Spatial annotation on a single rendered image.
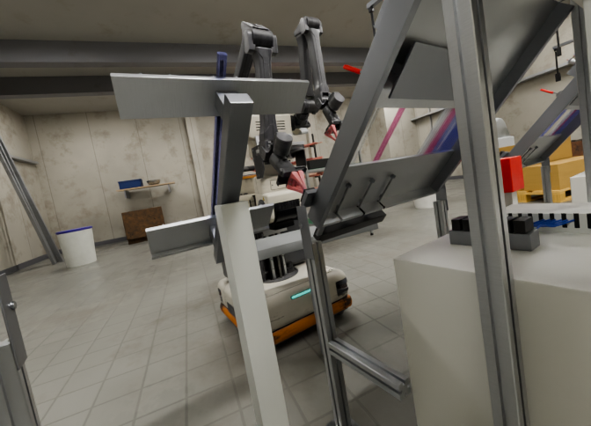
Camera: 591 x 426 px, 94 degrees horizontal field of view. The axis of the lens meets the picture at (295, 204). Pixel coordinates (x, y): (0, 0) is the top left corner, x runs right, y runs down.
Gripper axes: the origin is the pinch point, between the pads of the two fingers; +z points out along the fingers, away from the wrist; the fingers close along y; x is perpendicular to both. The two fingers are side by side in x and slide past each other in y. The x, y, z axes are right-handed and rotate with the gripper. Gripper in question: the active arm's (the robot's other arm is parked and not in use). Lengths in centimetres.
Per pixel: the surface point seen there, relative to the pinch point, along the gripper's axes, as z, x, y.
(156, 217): -526, 510, 31
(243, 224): 15.3, -8.4, -29.0
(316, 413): 46, 66, -3
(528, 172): -32, 74, 436
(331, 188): 9.1, -8.0, 1.0
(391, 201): 7.7, 6.2, 39.5
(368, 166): 5.8, -11.3, 17.5
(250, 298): 25.8, 3.3, -30.2
